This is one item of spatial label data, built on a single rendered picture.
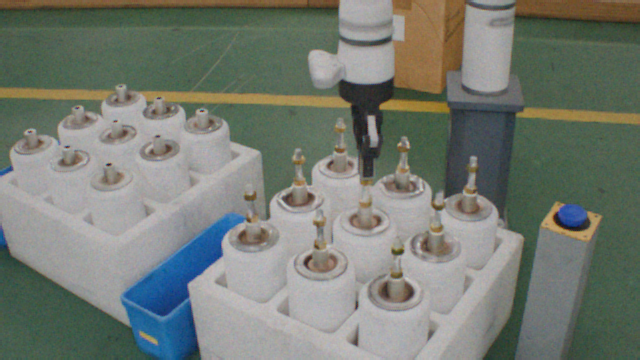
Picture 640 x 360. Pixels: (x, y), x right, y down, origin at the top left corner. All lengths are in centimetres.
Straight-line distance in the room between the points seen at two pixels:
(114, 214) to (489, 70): 72
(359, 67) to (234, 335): 44
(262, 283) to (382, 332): 21
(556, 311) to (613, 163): 84
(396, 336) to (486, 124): 57
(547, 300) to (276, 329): 39
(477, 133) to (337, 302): 54
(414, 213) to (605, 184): 72
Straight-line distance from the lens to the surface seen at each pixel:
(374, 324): 94
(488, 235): 112
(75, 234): 129
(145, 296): 125
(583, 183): 175
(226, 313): 108
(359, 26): 91
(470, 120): 138
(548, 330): 110
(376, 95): 95
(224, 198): 138
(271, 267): 105
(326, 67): 94
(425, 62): 208
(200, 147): 136
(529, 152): 184
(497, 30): 134
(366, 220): 107
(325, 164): 123
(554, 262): 103
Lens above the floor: 87
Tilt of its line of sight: 32 degrees down
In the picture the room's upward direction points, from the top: 2 degrees counter-clockwise
